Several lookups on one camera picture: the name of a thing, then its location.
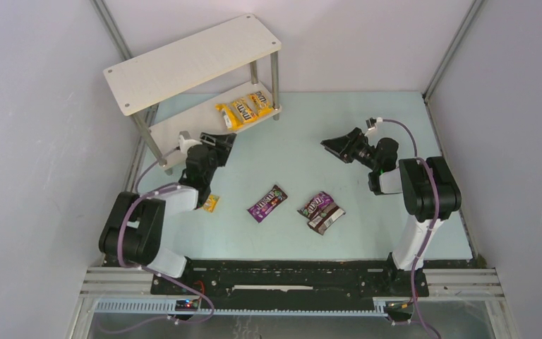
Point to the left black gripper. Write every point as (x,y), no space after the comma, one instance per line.
(213,147)

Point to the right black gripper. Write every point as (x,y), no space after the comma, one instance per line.
(349,147)

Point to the yellow M&M bag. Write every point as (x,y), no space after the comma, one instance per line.
(262,105)
(211,203)
(244,113)

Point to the yellow candy bag barcode up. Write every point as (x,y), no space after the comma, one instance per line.
(231,121)

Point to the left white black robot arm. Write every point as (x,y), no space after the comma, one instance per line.
(133,230)

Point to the white two-tier metal shelf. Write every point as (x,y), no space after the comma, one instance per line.
(163,73)

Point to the purple M&M bag right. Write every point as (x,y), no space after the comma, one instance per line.
(315,205)

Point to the purple m&m bag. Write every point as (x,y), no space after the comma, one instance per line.
(315,205)
(260,210)

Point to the brown M&M bag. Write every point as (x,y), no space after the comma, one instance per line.
(325,217)

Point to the purple M&M bag centre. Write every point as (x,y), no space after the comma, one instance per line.
(260,210)

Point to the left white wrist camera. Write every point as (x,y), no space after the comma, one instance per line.
(186,142)

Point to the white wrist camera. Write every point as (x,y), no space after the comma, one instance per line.
(372,125)
(186,142)

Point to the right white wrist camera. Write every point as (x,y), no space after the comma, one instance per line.
(372,125)

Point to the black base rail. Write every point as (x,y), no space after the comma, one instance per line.
(301,285)

